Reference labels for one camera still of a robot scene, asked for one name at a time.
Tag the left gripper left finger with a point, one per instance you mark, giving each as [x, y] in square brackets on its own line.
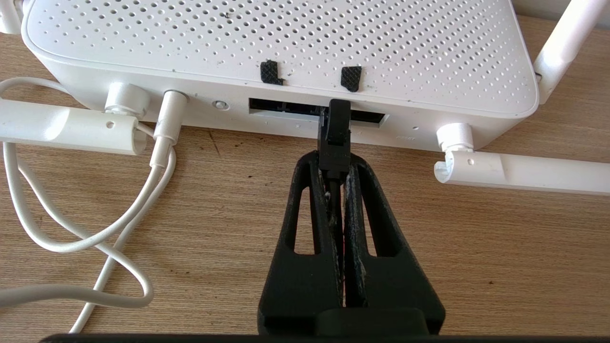
[298, 276]

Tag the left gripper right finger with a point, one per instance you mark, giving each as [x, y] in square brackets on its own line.
[395, 276]

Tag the white wifi router with antennas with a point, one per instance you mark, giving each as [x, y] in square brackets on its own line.
[286, 43]

